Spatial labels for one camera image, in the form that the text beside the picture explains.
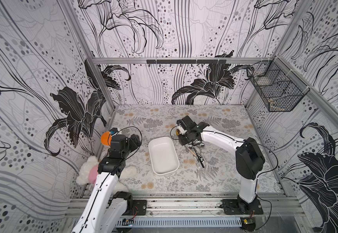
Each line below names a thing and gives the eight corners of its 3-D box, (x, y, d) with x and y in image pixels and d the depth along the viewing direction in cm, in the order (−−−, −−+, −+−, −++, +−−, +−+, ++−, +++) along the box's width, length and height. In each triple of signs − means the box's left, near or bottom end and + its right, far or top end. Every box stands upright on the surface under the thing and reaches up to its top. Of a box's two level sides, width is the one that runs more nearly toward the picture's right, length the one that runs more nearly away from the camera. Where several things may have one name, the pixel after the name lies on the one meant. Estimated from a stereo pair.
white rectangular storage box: (155, 179, 84) (154, 175, 80) (148, 144, 99) (147, 139, 94) (182, 171, 87) (182, 167, 82) (171, 138, 102) (171, 133, 97)
